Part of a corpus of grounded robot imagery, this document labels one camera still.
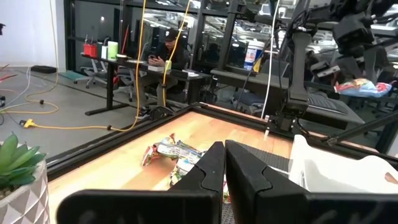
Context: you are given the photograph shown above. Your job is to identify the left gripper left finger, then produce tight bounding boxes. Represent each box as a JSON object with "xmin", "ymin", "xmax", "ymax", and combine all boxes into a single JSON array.
[{"xmin": 57, "ymin": 141, "xmax": 226, "ymax": 224}]

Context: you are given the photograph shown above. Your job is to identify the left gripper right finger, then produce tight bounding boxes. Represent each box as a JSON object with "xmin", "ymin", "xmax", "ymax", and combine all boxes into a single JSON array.
[{"xmin": 225, "ymin": 139, "xmax": 398, "ymax": 224}]

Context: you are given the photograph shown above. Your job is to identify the red granola bar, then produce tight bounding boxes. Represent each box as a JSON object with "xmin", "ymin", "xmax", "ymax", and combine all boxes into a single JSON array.
[{"xmin": 142, "ymin": 133, "xmax": 175, "ymax": 167}]

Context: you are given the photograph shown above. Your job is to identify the opaque white plastic bin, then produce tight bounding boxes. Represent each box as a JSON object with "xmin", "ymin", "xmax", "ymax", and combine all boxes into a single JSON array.
[{"xmin": 289, "ymin": 134, "xmax": 352, "ymax": 192}]

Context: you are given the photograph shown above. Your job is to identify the frosted white plastic bin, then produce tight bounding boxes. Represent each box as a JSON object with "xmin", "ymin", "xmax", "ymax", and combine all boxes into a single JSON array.
[{"xmin": 306, "ymin": 143, "xmax": 398, "ymax": 194}]

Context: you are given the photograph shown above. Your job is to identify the black keyboard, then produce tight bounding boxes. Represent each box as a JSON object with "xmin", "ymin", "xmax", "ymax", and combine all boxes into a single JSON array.
[{"xmin": 307, "ymin": 92, "xmax": 349, "ymax": 115}]

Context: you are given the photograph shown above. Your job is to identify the grey office chair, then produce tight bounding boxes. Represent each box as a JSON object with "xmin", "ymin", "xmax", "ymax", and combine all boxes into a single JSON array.
[
  {"xmin": 73, "ymin": 58, "xmax": 108, "ymax": 90},
  {"xmin": 115, "ymin": 67, "xmax": 139, "ymax": 103}
]

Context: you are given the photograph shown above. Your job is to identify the black side desk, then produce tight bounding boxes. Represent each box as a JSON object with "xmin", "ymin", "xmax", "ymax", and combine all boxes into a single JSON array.
[{"xmin": 210, "ymin": 68, "xmax": 366, "ymax": 131}]

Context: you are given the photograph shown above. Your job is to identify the black office desk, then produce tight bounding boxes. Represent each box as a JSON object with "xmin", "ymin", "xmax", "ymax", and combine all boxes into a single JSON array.
[{"xmin": 80, "ymin": 52, "xmax": 212, "ymax": 116}]

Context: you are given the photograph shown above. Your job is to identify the succulent in patterned pot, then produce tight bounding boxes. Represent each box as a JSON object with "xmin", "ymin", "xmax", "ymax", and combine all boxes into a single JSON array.
[{"xmin": 0, "ymin": 133, "xmax": 50, "ymax": 224}]

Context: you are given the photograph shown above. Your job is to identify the colourful snack bag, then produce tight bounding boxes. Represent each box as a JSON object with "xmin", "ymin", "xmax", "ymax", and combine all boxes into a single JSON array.
[{"xmin": 333, "ymin": 77, "xmax": 393, "ymax": 99}]

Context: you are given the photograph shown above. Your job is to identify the green floor mat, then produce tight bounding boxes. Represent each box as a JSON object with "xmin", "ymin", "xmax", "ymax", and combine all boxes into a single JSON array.
[{"xmin": 58, "ymin": 70, "xmax": 85, "ymax": 82}]

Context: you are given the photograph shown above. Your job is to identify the person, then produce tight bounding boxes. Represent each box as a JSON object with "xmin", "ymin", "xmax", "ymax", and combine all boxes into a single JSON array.
[{"xmin": 136, "ymin": 28, "xmax": 189, "ymax": 119}]

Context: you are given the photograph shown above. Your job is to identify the white tub with label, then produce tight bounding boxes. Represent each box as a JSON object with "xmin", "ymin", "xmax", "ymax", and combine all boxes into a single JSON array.
[{"xmin": 243, "ymin": 39, "xmax": 266, "ymax": 72}]

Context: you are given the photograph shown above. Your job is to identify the red container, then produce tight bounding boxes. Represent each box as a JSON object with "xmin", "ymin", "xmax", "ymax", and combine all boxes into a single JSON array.
[{"xmin": 83, "ymin": 42, "xmax": 98, "ymax": 58}]

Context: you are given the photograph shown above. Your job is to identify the flat black floor box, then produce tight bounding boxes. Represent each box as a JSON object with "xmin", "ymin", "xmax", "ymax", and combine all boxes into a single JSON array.
[{"xmin": 30, "ymin": 65, "xmax": 58, "ymax": 75}]

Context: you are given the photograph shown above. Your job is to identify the black aluminium table frame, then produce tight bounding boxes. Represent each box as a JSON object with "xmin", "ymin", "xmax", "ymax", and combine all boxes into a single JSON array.
[{"xmin": 45, "ymin": 101, "xmax": 398, "ymax": 182}]

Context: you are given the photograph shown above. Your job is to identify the yellow extension cable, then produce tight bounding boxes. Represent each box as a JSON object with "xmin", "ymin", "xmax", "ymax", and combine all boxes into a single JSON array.
[
  {"xmin": 19, "ymin": 0, "xmax": 149, "ymax": 133},
  {"xmin": 161, "ymin": 0, "xmax": 192, "ymax": 107}
]

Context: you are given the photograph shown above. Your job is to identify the white cable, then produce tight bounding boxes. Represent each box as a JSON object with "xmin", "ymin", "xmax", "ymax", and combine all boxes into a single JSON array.
[{"xmin": 260, "ymin": 0, "xmax": 281, "ymax": 140}]

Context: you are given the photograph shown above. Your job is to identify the pale yellow cable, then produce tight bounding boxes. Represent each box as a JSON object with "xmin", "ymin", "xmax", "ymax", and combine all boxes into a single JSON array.
[{"xmin": 0, "ymin": 0, "xmax": 60, "ymax": 115}]

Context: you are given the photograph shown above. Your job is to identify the black vertical post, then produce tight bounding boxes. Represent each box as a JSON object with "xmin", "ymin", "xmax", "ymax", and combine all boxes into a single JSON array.
[{"xmin": 216, "ymin": 0, "xmax": 246, "ymax": 72}]

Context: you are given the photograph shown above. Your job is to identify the red cable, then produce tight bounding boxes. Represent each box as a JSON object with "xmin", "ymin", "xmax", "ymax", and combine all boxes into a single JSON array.
[{"xmin": 0, "ymin": 63, "xmax": 19, "ymax": 83}]

